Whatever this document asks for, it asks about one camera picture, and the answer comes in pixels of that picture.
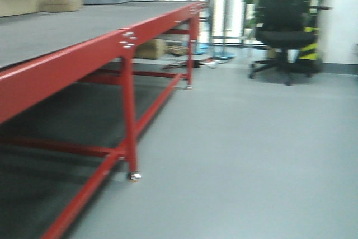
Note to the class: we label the black office chair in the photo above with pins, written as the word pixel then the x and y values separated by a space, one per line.
pixel 283 25

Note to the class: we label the red metal table frame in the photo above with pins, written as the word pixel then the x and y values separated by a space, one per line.
pixel 104 59

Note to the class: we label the flat cardboard box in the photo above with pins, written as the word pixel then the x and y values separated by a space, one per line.
pixel 59 5

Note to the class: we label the dark grey table mat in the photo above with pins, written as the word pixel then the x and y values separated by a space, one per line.
pixel 25 37

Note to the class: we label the cardboard box under table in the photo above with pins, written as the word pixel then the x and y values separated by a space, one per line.
pixel 152 49

